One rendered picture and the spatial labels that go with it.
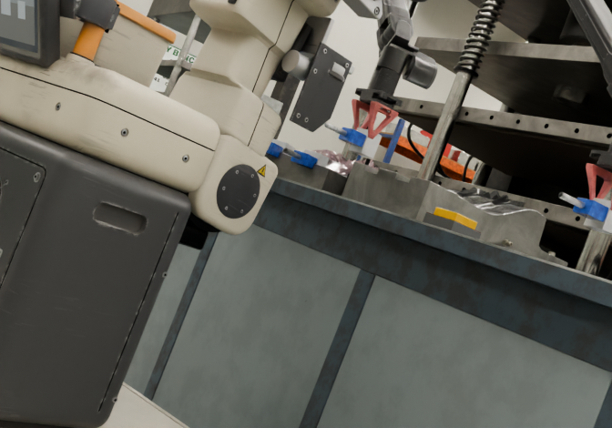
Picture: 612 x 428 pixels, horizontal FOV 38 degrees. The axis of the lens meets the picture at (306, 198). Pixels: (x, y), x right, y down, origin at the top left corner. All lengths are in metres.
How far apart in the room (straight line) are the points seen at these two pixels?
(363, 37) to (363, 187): 8.29
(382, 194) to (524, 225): 0.34
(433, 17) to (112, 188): 9.56
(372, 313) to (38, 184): 0.79
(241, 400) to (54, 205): 0.95
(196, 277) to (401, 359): 0.81
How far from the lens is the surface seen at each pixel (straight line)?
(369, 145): 1.96
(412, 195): 1.87
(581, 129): 2.73
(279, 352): 2.02
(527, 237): 2.08
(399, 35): 2.01
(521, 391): 1.55
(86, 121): 1.27
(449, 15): 10.87
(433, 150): 3.03
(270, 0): 1.69
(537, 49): 3.02
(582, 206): 1.68
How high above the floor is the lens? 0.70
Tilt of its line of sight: 2 degrees up
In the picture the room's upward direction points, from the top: 21 degrees clockwise
